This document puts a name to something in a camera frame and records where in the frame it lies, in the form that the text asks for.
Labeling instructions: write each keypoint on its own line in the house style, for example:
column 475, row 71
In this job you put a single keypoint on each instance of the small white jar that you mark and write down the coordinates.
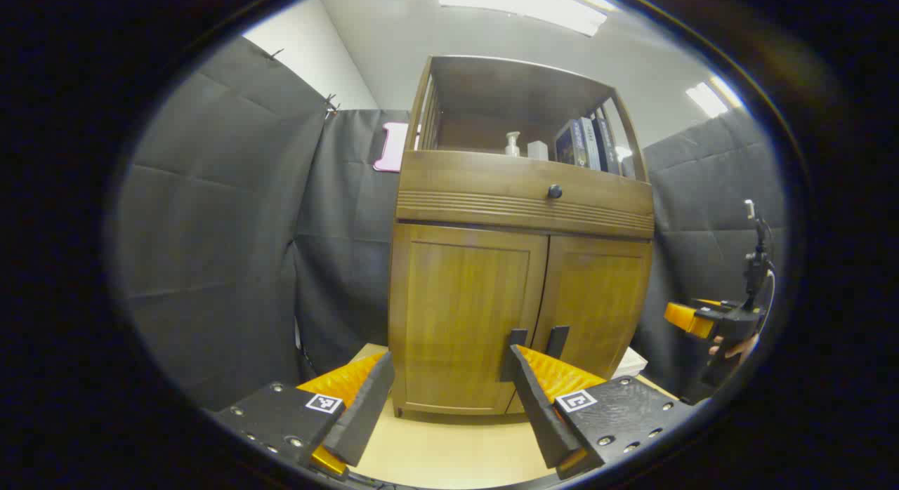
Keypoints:
column 538, row 151

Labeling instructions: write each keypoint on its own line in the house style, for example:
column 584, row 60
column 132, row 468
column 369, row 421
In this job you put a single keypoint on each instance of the wooden cabinet drawer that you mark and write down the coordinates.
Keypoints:
column 477, row 188

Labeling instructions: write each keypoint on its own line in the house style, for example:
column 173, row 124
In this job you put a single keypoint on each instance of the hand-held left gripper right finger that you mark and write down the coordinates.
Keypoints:
column 537, row 406

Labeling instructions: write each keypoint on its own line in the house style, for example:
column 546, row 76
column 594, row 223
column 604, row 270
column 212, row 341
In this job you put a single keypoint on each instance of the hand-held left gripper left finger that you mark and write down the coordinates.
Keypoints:
column 365, row 406

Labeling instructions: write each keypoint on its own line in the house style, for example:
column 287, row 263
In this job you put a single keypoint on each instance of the wooden double-door shoe cabinet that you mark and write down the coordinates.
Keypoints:
column 520, row 209

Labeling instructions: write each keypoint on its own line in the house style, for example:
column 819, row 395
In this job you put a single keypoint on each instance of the black drawer knob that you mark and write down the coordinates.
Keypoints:
column 555, row 191

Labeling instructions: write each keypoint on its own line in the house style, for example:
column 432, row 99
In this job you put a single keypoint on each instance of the large ceiling light panel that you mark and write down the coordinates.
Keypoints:
column 527, row 2

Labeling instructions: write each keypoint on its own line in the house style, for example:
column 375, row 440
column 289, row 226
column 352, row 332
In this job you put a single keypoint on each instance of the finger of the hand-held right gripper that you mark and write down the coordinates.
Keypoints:
column 685, row 318

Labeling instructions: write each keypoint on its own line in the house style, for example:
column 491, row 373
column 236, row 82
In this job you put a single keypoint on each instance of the white pump bottle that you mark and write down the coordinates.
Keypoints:
column 513, row 147

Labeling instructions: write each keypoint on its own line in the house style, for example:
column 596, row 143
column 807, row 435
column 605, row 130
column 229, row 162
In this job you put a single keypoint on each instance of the small ceiling light panel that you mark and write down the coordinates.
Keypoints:
column 709, row 97

